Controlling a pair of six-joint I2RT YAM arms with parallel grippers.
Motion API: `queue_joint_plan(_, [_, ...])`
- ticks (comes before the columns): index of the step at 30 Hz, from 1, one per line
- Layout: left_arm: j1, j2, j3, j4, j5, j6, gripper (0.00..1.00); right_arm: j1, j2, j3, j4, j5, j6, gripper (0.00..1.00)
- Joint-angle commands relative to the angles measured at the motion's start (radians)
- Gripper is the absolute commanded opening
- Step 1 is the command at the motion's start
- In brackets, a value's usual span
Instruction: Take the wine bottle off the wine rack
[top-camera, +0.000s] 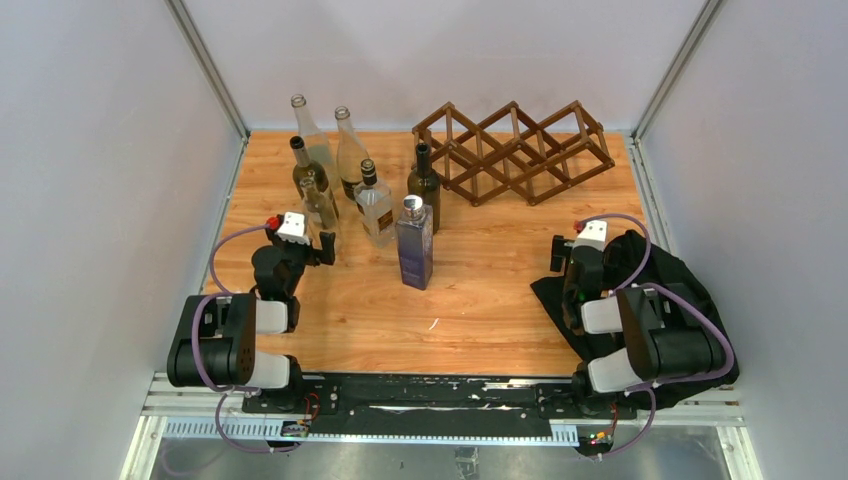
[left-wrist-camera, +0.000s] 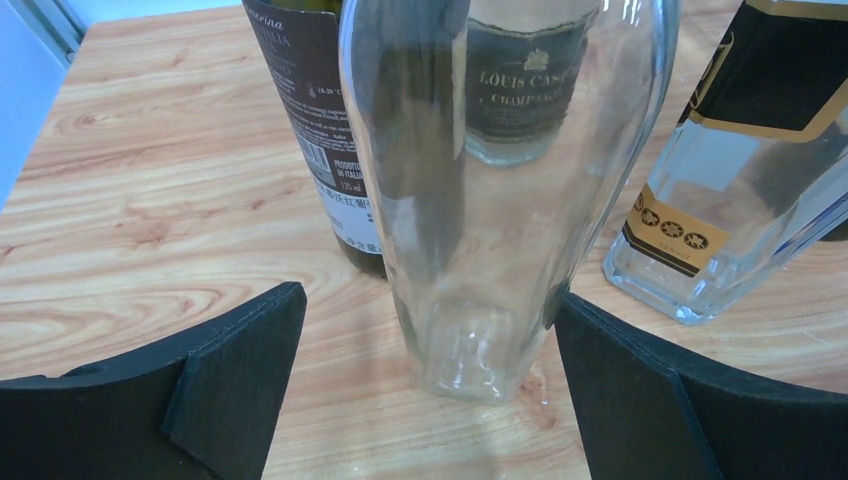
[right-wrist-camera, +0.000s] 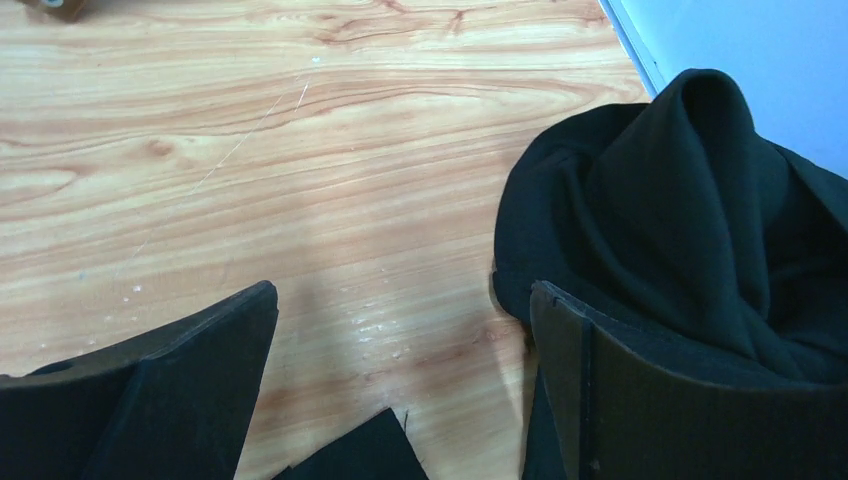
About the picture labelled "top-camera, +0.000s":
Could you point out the dark green wine bottle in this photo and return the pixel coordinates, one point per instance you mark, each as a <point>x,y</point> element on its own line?
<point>305,166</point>

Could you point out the clear bottle black label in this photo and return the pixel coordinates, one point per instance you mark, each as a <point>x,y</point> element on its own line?
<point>351,151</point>
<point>316,141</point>

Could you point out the blue label clear bottle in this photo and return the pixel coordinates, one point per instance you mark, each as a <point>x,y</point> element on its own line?
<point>414,235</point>

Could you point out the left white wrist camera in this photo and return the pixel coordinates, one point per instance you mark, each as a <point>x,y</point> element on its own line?
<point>293,228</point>

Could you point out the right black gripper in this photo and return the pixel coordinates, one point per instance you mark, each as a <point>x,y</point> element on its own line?
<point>561,249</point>

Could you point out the aluminium rail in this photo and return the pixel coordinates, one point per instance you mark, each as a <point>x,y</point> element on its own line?
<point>197,412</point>

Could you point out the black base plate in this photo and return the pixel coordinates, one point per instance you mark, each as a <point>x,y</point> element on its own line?
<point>408,406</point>

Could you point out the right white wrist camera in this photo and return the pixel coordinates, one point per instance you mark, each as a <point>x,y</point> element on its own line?
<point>591,234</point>

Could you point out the black cloth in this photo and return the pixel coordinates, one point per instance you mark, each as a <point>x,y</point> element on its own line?
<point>676,278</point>

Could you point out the tall slim clear bottle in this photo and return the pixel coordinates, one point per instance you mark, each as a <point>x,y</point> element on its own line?
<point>320,212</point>

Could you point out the brown wooden wine rack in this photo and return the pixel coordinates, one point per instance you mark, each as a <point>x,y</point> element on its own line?
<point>509,151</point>

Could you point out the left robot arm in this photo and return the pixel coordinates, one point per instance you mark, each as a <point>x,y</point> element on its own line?
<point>215,343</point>

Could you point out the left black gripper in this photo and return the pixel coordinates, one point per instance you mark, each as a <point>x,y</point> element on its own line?
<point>315,257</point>

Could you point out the dark bottle black neck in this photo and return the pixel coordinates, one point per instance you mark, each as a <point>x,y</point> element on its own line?
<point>424,182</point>

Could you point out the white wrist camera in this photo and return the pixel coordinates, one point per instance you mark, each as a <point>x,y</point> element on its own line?
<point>591,234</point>
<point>293,228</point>

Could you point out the clear bottle gold label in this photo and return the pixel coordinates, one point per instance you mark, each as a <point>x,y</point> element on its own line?
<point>374,201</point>

